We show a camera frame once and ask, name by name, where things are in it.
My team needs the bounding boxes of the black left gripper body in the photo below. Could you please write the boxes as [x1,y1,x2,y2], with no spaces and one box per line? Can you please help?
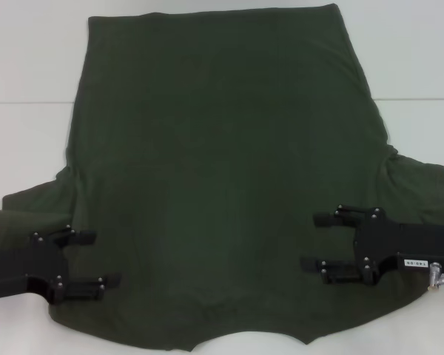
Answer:
[0,231,70,305]

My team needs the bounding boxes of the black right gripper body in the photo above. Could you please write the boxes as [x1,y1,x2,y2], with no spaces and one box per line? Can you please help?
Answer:
[349,208,444,288]

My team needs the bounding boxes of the right gripper silver connector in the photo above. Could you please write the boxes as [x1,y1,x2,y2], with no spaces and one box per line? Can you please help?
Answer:
[428,261,444,294]

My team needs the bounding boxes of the dark green shirt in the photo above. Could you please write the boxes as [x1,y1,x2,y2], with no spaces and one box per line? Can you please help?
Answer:
[0,2,444,352]

